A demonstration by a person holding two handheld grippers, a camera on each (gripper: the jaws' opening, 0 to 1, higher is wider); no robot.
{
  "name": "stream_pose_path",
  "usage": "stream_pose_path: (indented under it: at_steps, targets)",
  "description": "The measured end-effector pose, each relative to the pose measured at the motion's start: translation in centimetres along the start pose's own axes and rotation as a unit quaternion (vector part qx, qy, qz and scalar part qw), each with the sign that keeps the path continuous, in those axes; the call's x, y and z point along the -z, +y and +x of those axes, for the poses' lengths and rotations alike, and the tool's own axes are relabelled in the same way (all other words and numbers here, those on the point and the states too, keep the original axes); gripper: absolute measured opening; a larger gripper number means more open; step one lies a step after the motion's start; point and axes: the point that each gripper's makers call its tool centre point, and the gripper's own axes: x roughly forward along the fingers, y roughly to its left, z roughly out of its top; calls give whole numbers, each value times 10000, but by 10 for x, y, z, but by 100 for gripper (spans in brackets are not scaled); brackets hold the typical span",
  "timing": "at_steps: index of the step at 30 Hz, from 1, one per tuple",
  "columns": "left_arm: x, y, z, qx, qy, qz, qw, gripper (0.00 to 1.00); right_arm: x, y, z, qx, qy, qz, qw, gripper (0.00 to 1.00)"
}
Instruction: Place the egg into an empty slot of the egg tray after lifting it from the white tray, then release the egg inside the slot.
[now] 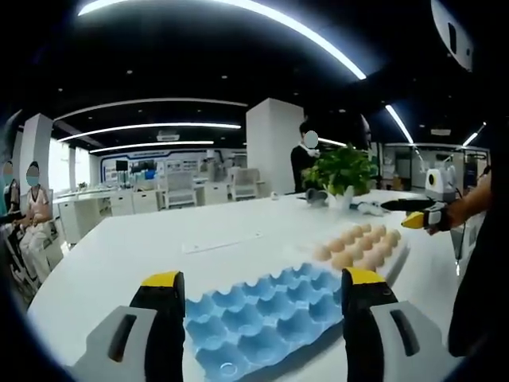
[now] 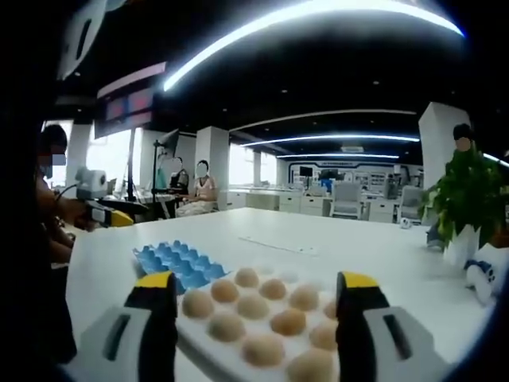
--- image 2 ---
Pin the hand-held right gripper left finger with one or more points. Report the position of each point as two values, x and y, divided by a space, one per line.
119 342

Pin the white plant pot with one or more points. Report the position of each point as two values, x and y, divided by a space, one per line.
463 246

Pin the white egg tray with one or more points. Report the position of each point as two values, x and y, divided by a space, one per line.
195 338

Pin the group of brown eggs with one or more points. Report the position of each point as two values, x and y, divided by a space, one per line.
196 304

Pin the small white figurine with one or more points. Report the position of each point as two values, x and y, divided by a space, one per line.
406 224

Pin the white office chair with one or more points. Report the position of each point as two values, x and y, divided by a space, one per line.
410 203
346 199

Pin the hanging display screen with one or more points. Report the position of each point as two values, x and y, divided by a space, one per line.
131 103

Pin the white curved panel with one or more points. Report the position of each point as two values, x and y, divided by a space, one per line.
81 36

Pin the white table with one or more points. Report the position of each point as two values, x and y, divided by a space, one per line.
358 246

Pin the person's left hand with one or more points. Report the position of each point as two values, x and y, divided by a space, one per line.
73 215

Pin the black light stand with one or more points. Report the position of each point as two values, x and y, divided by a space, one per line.
165 147

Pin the blue egg tray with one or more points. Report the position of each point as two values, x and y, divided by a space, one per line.
179 260

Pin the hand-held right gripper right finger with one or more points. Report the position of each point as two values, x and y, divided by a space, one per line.
397 342

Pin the person's dark clothing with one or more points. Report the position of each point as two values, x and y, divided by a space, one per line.
32 278

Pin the green potted plant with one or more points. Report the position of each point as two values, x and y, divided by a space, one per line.
465 191

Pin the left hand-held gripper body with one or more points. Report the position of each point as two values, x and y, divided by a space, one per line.
93 183

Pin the long curved ceiling lamp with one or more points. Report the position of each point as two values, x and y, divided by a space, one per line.
278 24

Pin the white and blue plush toy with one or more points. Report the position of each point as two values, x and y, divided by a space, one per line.
483 274

